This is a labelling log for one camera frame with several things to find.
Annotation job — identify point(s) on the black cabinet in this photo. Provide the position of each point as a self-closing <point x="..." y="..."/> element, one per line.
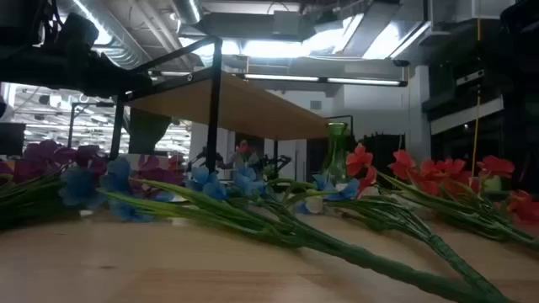
<point x="381" y="147"/>

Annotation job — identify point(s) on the red artificial flower bunch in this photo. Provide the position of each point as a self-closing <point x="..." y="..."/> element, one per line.
<point x="442" y="172"/>

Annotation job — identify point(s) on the white artificial flower bunch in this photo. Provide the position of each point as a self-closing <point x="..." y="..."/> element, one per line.
<point x="447" y="254"/>

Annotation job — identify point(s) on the purple artificial flower bunch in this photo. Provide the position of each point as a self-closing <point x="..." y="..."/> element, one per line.
<point x="42" y="153"/>

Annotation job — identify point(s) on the lime green cup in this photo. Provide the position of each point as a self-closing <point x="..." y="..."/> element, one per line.
<point x="492" y="184"/>

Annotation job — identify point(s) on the green artificial leaf stem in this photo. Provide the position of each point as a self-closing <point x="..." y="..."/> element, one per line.
<point x="156" y="172"/>

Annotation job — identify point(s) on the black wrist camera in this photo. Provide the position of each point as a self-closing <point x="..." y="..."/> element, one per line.
<point x="78" y="31"/>

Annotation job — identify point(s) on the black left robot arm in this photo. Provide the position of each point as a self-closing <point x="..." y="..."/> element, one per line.
<point x="25" y="63"/>

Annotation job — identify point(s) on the green glass vase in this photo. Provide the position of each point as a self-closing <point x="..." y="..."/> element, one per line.
<point x="336" y="160"/>

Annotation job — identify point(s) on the long ceiling light fixture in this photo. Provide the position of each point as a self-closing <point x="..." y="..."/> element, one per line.
<point x="295" y="78"/>

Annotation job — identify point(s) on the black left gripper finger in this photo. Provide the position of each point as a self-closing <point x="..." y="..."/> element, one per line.
<point x="138" y="83"/>

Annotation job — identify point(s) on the green plant in white pot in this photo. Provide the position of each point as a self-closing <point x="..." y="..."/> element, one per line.
<point x="145" y="130"/>

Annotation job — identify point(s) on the blue artificial flower bunch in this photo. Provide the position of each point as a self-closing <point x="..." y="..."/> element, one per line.
<point x="379" y="266"/>

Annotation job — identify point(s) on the black monitor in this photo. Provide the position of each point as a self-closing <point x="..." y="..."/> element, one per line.
<point x="12" y="139"/>

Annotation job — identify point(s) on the wooden shelf black metal frame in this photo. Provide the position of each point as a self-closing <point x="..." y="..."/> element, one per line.
<point x="236" y="105"/>

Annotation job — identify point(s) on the silver spiral air duct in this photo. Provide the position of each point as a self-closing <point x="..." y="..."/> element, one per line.
<point x="187" y="10"/>
<point x="122" y="46"/>

